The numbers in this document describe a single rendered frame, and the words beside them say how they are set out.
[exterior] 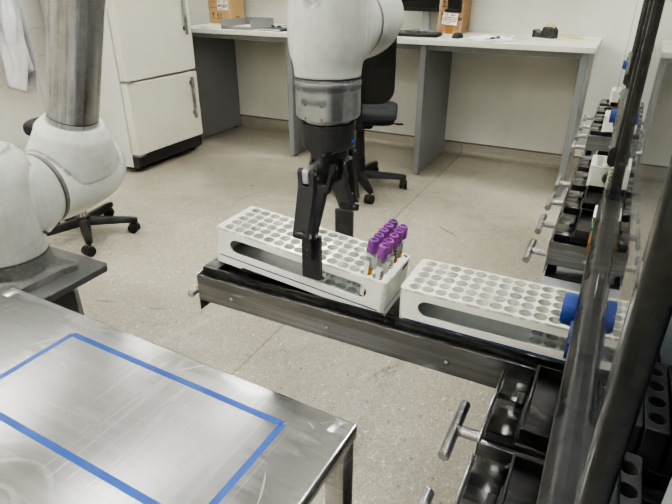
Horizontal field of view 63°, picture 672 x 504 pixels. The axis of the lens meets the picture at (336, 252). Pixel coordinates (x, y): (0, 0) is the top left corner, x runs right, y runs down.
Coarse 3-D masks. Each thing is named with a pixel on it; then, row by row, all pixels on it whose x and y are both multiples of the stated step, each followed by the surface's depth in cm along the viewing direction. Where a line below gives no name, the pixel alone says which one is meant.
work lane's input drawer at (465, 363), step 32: (192, 288) 97; (224, 288) 89; (256, 288) 87; (288, 288) 84; (288, 320) 85; (320, 320) 82; (352, 320) 79; (384, 320) 78; (384, 352) 79; (416, 352) 76; (448, 352) 74; (480, 352) 72; (512, 352) 70
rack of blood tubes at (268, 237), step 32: (224, 224) 87; (256, 224) 88; (288, 224) 89; (224, 256) 88; (256, 256) 91; (288, 256) 82; (352, 256) 84; (320, 288) 82; (352, 288) 82; (384, 288) 77
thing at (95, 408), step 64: (0, 320) 76; (64, 320) 76; (0, 384) 64; (64, 384) 64; (128, 384) 64; (192, 384) 64; (256, 384) 64; (0, 448) 55; (64, 448) 55; (128, 448) 55; (192, 448) 55; (256, 448) 55; (320, 448) 55
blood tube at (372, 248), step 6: (372, 240) 76; (378, 240) 76; (372, 246) 76; (372, 252) 76; (366, 258) 77; (372, 258) 77; (366, 264) 77; (372, 264) 77; (366, 270) 78; (372, 270) 78; (360, 288) 80; (360, 294) 80
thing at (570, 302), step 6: (570, 294) 49; (576, 294) 49; (564, 300) 49; (570, 300) 48; (576, 300) 48; (564, 306) 48; (570, 306) 48; (576, 306) 48; (564, 312) 48; (570, 312) 48; (564, 318) 48; (570, 318) 48; (564, 324) 49
